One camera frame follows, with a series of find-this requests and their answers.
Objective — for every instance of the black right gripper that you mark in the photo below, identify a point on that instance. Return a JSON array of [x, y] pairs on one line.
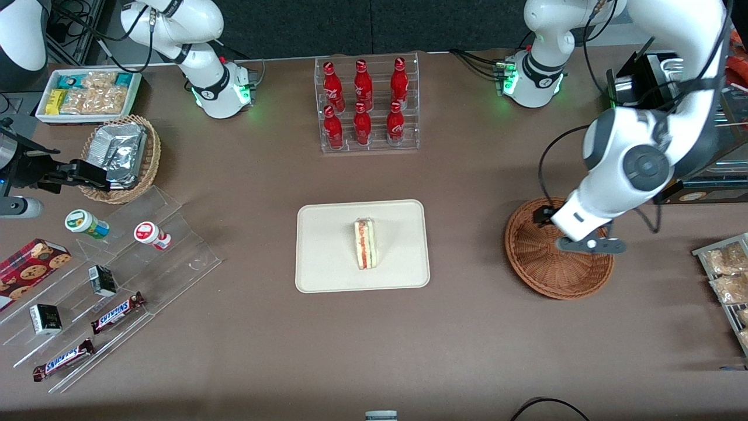
[[36, 169]]

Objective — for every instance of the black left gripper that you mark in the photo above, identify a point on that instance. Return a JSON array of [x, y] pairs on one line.
[[543, 215]]

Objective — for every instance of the triangle sandwich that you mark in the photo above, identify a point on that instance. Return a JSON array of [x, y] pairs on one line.
[[366, 245]]

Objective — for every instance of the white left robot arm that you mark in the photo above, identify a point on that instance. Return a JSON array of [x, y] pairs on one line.
[[619, 152]]

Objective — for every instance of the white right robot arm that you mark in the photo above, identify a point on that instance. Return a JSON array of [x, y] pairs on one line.
[[198, 64]]

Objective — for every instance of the brown round wicker basket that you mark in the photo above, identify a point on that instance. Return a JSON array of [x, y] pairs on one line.
[[543, 269]]

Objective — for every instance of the white rectangular snack tray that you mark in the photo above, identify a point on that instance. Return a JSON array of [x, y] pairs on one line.
[[87, 118]]

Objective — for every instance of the light tan wicker basket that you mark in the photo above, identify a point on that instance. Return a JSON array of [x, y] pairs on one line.
[[153, 158]]

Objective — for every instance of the cream plastic tray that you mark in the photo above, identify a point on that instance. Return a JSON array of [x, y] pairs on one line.
[[327, 251]]

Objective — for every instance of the silver foil packet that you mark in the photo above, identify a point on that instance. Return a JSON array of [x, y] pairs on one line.
[[108, 137], [125, 169]]

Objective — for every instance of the green lid white cup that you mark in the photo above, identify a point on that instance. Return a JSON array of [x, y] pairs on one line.
[[82, 222]]

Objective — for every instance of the clear bag of nuts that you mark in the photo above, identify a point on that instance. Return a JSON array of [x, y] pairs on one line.
[[108, 99], [73, 100], [99, 79]]

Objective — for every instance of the red lid white cup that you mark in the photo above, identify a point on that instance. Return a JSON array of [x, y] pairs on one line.
[[146, 233]]

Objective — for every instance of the yellow snack packet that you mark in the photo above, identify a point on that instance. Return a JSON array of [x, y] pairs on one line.
[[55, 100]]

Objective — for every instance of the teal snack packet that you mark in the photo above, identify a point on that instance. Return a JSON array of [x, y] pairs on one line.
[[124, 79], [67, 80]]

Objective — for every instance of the small black white carton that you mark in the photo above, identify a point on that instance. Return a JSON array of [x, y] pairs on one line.
[[102, 282], [45, 319]]

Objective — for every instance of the red tartan cookie box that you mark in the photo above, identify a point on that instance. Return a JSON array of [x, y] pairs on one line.
[[29, 269]]

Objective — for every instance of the clear acrylic stepped stand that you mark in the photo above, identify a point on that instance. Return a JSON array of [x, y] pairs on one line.
[[175, 263]]

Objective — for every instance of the brown snickers bar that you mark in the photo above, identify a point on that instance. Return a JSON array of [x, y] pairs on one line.
[[117, 314], [63, 361]]

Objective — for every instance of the black machine with yellow panel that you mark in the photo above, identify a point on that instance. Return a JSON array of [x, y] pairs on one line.
[[707, 196]]

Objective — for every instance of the red cola bottle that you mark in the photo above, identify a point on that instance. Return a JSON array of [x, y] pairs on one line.
[[395, 126], [333, 88], [400, 85], [363, 88], [333, 131], [362, 126]]

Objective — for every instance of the clear acrylic bottle rack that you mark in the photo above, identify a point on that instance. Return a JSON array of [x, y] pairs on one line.
[[380, 143]]

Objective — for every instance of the clear bag of brown snacks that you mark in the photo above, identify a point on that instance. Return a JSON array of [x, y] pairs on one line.
[[724, 260], [744, 338], [743, 316], [733, 289]]

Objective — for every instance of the orange red object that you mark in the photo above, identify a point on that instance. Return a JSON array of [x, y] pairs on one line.
[[739, 47]]

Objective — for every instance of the grey white device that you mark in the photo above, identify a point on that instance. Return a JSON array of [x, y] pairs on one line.
[[381, 416]]

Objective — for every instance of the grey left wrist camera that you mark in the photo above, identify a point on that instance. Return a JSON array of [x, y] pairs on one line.
[[584, 245]]

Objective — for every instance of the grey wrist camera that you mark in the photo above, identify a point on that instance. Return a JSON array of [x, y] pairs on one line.
[[20, 207], [584, 245]]

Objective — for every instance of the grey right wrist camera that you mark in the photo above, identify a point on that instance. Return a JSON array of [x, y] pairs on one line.
[[20, 207]]

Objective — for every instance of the grey metal frame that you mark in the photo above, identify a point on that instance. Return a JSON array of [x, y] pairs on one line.
[[87, 35]]

